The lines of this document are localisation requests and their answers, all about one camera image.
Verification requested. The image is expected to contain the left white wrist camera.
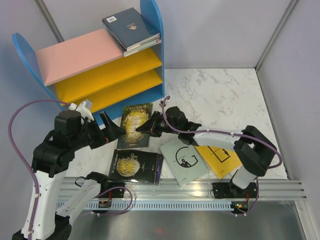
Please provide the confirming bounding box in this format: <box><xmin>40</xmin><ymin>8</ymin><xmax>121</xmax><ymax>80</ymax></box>
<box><xmin>68</xmin><ymin>99</ymin><xmax>95</xmax><ymax>122</ymax></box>

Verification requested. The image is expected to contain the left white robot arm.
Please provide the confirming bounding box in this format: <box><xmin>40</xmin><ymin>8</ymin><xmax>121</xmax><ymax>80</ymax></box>
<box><xmin>12</xmin><ymin>110</ymin><xmax>126</xmax><ymax>240</ymax></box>

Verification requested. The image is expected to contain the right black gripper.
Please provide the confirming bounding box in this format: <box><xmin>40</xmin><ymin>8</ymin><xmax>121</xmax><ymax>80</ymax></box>
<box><xmin>136</xmin><ymin>111</ymin><xmax>180</xmax><ymax>138</ymax></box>

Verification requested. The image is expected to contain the white slotted cable duct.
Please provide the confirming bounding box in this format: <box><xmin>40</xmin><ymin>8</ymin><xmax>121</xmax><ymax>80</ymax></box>
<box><xmin>56</xmin><ymin>199</ymin><xmax>251</xmax><ymax>212</ymax></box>

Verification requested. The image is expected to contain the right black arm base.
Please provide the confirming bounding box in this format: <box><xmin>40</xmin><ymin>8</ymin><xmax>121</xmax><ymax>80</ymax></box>
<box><xmin>212</xmin><ymin>182</ymin><xmax>258</xmax><ymax>199</ymax></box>

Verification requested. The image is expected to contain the yellow letter L book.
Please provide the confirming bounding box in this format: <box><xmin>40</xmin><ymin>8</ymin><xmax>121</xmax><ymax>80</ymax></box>
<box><xmin>195</xmin><ymin>146</ymin><xmax>241</xmax><ymax>179</ymax></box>

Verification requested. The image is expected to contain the grey letter G book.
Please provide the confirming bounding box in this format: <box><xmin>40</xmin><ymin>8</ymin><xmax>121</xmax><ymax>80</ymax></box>
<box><xmin>160</xmin><ymin>139</ymin><xmax>209</xmax><ymax>187</ymax></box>

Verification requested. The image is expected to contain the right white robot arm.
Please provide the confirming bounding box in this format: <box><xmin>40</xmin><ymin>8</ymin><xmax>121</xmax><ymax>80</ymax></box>
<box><xmin>136</xmin><ymin>106</ymin><xmax>278</xmax><ymax>197</ymax></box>

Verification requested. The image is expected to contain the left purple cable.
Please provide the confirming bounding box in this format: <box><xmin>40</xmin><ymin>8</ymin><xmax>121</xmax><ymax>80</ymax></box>
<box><xmin>8</xmin><ymin>99</ymin><xmax>72</xmax><ymax>235</ymax></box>

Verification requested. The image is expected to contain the dark purple book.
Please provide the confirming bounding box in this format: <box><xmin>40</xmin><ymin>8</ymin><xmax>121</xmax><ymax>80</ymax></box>
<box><xmin>154</xmin><ymin>154</ymin><xmax>164</xmax><ymax>186</ymax></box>

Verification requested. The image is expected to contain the blue pink yellow bookshelf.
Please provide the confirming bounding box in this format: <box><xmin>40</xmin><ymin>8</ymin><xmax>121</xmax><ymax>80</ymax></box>
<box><xmin>11</xmin><ymin>0</ymin><xmax>166</xmax><ymax>128</ymax></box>

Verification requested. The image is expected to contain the black Moon and Sixpence book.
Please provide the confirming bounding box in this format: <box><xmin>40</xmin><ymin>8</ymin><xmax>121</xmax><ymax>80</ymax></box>
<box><xmin>108</xmin><ymin>149</ymin><xmax>159</xmax><ymax>185</ymax></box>

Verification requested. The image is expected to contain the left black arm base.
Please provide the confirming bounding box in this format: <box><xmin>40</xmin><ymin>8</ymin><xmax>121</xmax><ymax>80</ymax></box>
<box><xmin>74</xmin><ymin>171</ymin><xmax>125</xmax><ymax>200</ymax></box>

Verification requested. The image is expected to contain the navy blue hardcover book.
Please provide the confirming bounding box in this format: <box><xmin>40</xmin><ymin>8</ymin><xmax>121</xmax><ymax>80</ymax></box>
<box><xmin>102</xmin><ymin>7</ymin><xmax>160</xmax><ymax>51</ymax></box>

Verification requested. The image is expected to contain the green Alice Wonderland book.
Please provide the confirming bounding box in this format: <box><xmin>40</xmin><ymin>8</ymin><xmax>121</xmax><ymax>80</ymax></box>
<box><xmin>116</xmin><ymin>102</ymin><xmax>153</xmax><ymax>150</ymax></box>

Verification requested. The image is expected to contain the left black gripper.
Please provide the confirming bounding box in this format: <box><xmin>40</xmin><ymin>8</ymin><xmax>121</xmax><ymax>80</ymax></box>
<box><xmin>70</xmin><ymin>110</ymin><xmax>126</xmax><ymax>150</ymax></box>

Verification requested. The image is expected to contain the teal ocean cover book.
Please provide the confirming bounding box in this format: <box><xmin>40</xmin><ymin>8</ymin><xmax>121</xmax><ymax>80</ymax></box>
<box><xmin>104</xmin><ymin>26</ymin><xmax>162</xmax><ymax>57</ymax></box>

